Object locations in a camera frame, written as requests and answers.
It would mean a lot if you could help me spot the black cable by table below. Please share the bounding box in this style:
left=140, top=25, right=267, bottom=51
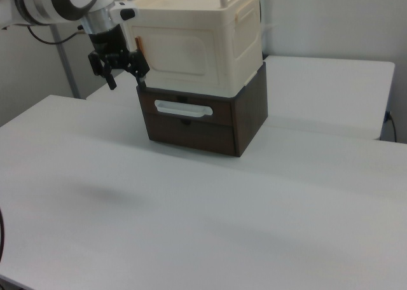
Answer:
left=385, top=111, right=399, bottom=142

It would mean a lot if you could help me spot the grey metal pole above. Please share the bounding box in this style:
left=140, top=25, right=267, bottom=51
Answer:
left=50, top=25, right=81, bottom=99

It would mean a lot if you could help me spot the dark brown handled drawer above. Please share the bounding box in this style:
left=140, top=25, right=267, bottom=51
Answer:
left=137, top=88, right=235, bottom=126

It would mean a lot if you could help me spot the dark brown knob drawer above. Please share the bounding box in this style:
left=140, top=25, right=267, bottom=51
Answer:
left=143, top=111, right=238, bottom=155

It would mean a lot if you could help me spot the cream cabinet door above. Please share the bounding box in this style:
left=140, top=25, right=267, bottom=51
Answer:
left=130, top=25, right=215, bottom=81

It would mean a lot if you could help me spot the black cable at table edge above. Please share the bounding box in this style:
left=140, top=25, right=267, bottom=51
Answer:
left=0, top=207, right=6, bottom=263

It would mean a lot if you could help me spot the cream plastic cabinet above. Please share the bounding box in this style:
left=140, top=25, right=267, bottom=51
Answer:
left=120, top=0, right=265, bottom=97

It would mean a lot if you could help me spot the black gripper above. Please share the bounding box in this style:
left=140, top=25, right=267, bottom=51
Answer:
left=86, top=24, right=151, bottom=91

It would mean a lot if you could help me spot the dark brown drawer unit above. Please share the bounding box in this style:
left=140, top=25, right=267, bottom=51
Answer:
left=135, top=60, right=271, bottom=158

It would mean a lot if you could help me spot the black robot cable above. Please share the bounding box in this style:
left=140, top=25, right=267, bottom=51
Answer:
left=26, top=25, right=86, bottom=45

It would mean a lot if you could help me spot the white drawer handle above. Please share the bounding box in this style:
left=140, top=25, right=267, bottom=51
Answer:
left=153, top=99, right=214, bottom=117

